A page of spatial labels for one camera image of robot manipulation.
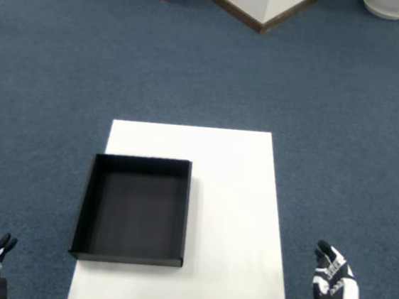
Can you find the white column with brown skirting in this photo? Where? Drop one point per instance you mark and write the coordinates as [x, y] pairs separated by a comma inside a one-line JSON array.
[[258, 2]]

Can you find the black open box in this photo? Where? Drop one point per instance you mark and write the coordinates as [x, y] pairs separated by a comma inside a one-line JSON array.
[[136, 210]]

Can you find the white square table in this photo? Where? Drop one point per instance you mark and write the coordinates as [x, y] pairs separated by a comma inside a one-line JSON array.
[[227, 152]]

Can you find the white round base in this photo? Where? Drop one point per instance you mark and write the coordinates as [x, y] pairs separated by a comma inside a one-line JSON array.
[[389, 4]]

